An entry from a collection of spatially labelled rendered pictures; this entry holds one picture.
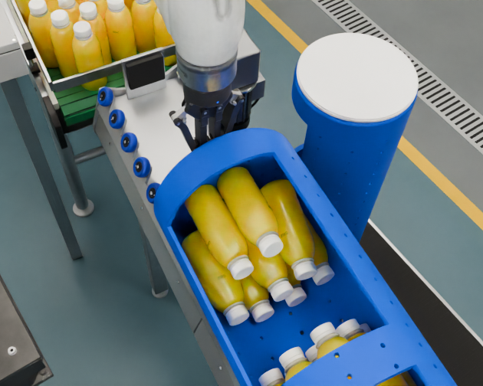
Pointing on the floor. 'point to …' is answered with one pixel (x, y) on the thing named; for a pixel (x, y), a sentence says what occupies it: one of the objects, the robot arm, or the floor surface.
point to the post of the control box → (11, 88)
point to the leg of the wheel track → (157, 279)
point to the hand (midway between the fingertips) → (208, 155)
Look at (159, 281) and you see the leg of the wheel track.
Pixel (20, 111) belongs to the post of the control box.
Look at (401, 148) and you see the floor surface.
